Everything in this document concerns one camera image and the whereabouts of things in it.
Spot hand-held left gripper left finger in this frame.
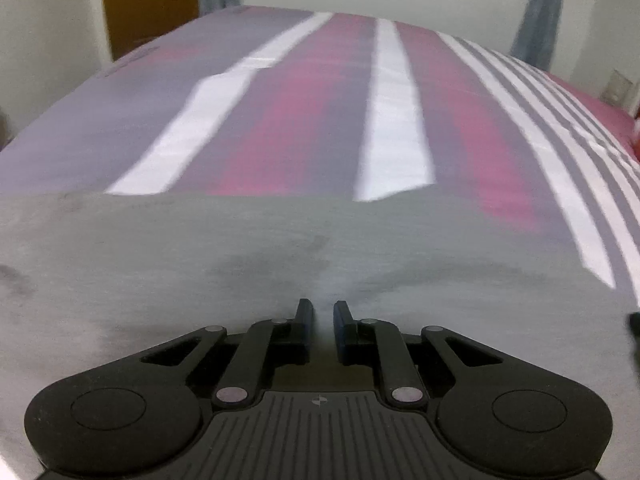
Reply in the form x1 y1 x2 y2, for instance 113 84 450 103
140 298 316 409

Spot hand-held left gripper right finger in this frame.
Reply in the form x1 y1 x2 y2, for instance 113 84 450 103
332 300 504 407

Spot grey pants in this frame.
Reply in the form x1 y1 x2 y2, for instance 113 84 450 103
0 191 640 466

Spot striped pink grey bed sheet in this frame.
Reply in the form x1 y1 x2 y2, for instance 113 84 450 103
0 5 640 311

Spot brown wooden door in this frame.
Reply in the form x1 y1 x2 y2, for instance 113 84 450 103
100 0 200 61

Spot wall outlet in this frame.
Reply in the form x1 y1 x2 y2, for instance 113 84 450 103
600 71 634 107

